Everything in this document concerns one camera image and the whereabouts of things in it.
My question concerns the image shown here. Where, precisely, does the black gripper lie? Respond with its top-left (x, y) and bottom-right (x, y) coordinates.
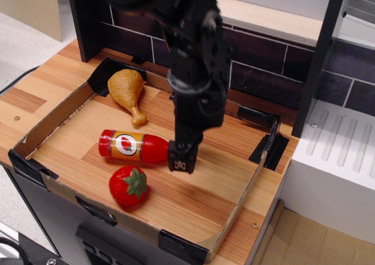
top-left (167, 71), bottom-right (229, 175)

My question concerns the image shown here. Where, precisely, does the red hot sauce bottle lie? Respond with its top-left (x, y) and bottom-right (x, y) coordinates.
top-left (98, 130), bottom-right (169, 163)

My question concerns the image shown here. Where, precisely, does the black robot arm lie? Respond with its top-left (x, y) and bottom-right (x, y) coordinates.
top-left (105, 0), bottom-right (231, 173)

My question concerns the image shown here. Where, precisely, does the cardboard fence with black tape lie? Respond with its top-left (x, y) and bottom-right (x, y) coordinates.
top-left (1, 56), bottom-right (295, 264)

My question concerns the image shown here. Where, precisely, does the red plastic strawberry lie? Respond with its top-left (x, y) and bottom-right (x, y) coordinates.
top-left (109, 165), bottom-right (147, 206)

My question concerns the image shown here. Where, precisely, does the plastic chicken drumstick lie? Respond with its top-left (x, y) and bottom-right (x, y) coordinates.
top-left (107, 69), bottom-right (147, 126)

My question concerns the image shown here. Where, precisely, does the brass screw right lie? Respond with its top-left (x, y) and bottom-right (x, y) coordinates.
top-left (251, 222), bottom-right (259, 229)

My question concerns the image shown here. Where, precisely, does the black toy oven panel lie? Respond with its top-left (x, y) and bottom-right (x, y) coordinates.
top-left (74, 225), bottom-right (147, 265)

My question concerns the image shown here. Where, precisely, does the white toy sink drainboard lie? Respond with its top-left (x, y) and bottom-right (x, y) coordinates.
top-left (281, 101), bottom-right (374, 243)

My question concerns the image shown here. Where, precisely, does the black left side panel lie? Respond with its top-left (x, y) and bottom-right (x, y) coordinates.
top-left (66, 0), bottom-right (115, 63)

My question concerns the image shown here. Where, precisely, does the light wooden shelf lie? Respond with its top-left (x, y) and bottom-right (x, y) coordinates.
top-left (216, 0), bottom-right (322, 47)

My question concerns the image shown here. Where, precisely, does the black vertical post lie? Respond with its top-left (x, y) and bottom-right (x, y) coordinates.
top-left (292, 0), bottom-right (349, 138)

